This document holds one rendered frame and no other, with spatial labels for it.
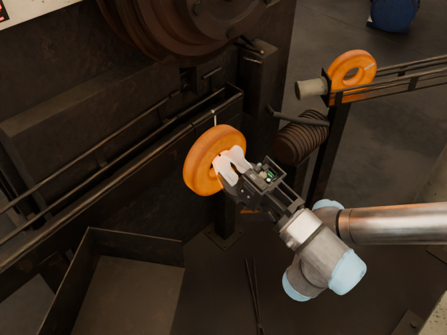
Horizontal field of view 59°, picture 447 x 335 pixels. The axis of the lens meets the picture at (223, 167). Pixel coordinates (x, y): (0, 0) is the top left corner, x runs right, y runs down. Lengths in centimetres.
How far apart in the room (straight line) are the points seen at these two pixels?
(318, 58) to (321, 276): 215
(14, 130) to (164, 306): 48
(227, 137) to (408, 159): 150
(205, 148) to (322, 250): 28
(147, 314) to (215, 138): 40
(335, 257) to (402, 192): 131
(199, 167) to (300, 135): 64
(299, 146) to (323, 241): 65
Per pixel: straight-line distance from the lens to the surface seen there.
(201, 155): 75
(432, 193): 162
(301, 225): 71
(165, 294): 90
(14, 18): 86
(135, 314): 90
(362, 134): 222
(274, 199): 73
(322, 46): 288
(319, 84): 128
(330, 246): 72
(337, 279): 72
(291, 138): 131
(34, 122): 92
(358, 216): 83
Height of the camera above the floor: 142
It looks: 48 degrees down
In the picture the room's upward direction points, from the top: straight up
